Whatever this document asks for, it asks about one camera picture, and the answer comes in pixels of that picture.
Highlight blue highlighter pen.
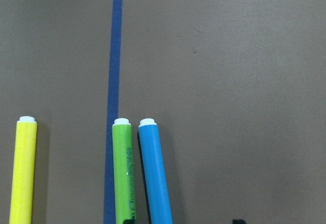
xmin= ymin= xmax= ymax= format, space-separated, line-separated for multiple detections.
xmin=138 ymin=118 xmax=173 ymax=224

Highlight blue tape grid lines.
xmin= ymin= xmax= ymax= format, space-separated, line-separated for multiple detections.
xmin=103 ymin=0 xmax=123 ymax=223

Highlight green highlighter pen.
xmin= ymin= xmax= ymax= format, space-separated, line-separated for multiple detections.
xmin=112 ymin=118 xmax=137 ymax=223

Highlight yellow highlighter pen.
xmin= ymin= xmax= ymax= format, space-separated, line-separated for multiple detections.
xmin=9 ymin=116 xmax=37 ymax=223

